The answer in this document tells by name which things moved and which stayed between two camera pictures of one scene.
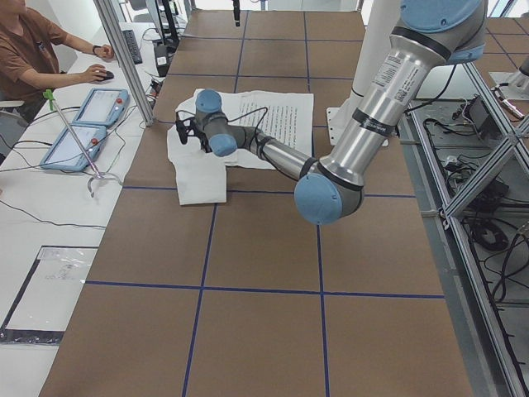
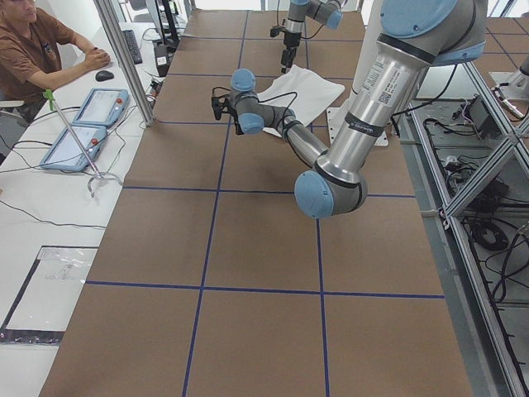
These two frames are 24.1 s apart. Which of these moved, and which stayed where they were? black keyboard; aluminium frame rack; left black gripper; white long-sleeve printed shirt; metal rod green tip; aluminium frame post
Moved: left black gripper; white long-sleeve printed shirt
Stayed: black keyboard; aluminium frame post; aluminium frame rack; metal rod green tip
